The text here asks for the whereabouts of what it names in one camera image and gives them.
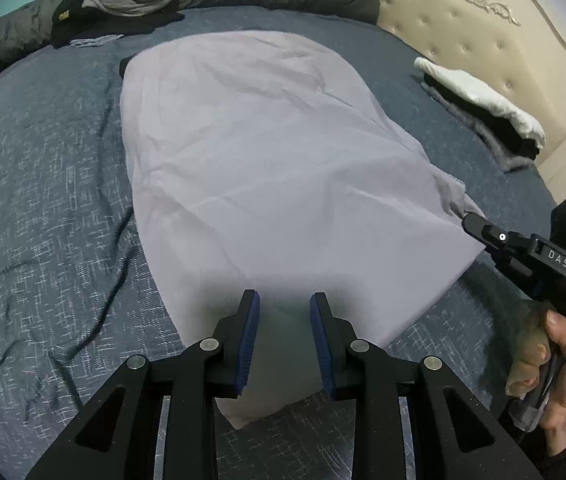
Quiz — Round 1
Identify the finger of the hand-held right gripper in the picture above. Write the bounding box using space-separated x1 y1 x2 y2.
462 211 534 274

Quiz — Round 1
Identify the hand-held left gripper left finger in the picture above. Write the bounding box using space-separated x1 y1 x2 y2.
25 289 261 480

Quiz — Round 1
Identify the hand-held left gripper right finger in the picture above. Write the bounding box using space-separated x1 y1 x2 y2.
309 291 546 480

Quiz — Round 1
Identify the lavender garment with black cuffs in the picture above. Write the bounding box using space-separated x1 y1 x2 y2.
119 30 488 431

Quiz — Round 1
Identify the grey folded cloth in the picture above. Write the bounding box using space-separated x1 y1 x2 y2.
420 82 536 173

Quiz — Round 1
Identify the white folded cloth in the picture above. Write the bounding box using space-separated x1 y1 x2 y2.
414 56 546 150

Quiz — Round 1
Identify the beige tufted headboard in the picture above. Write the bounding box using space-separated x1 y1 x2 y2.
375 0 566 211

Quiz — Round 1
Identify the blue bed sheet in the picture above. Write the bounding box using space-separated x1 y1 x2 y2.
0 5 558 480

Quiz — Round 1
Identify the small lavender cloth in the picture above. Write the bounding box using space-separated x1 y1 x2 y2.
70 34 126 49

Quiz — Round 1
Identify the black cloth with yellow label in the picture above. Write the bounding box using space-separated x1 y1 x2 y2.
50 0 114 46

